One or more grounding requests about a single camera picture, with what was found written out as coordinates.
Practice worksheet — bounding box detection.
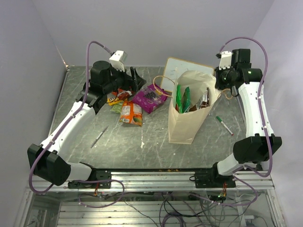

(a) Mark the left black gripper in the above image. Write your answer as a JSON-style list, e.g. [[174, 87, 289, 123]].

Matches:
[[103, 63, 146, 94]]

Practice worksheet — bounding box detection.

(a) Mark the red snack bag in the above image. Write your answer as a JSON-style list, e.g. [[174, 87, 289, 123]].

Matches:
[[112, 88, 133, 100]]

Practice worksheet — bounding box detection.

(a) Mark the purple grape candy bag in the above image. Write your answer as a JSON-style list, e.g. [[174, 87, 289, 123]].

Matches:
[[132, 84, 168, 114]]

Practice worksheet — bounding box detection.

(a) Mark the yellow green snack packet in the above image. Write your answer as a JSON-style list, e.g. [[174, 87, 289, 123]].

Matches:
[[111, 102, 123, 114]]

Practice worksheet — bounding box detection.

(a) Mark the small green snack bag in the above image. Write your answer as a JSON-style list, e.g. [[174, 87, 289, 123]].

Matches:
[[182, 87, 191, 113]]

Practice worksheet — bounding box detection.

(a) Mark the beige paper bag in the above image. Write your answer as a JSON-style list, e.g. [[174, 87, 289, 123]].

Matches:
[[168, 71, 222, 145]]

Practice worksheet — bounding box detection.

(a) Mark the large green Chiaba chips bag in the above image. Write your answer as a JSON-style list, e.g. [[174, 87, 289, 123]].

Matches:
[[175, 84, 183, 114]]

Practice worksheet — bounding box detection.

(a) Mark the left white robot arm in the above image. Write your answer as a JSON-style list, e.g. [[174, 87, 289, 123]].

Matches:
[[27, 61, 146, 188]]

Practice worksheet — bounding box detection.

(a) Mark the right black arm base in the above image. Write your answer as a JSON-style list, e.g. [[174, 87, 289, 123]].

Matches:
[[189, 168, 236, 188]]

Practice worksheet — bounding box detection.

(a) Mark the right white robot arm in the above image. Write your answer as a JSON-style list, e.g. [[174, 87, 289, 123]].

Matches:
[[208, 49, 282, 187]]

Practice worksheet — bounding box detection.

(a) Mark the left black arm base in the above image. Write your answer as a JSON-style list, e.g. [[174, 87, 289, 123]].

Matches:
[[68, 168, 112, 189]]

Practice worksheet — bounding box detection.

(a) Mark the orange mango snack bag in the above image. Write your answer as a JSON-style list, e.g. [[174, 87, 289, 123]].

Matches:
[[119, 100, 143, 127]]

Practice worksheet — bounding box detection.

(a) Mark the yellow M&M candy packet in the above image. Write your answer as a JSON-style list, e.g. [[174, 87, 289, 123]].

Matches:
[[106, 93, 120, 106]]

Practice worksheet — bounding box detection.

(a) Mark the green marker cap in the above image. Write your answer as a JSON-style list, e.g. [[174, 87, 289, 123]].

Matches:
[[216, 116, 234, 136]]

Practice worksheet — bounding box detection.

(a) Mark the grey pen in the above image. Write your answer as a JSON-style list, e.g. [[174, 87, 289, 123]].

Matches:
[[90, 126, 108, 148]]

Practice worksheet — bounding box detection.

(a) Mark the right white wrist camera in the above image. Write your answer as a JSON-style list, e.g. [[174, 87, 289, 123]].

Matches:
[[216, 51, 232, 70]]

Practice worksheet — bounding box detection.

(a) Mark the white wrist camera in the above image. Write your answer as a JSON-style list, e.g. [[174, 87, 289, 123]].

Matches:
[[216, 51, 232, 70], [109, 51, 127, 72]]

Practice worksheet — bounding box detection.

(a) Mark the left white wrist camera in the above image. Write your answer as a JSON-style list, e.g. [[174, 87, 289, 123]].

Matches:
[[109, 51, 127, 72]]

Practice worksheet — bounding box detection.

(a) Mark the whiteboard with wooden frame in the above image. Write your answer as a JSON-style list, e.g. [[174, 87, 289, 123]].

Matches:
[[160, 57, 215, 96]]

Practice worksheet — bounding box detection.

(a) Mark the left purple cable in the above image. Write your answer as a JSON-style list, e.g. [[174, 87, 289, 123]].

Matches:
[[28, 41, 125, 208]]

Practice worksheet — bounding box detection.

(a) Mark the aluminium rail frame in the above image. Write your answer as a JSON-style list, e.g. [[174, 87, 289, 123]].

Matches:
[[14, 65, 285, 227]]

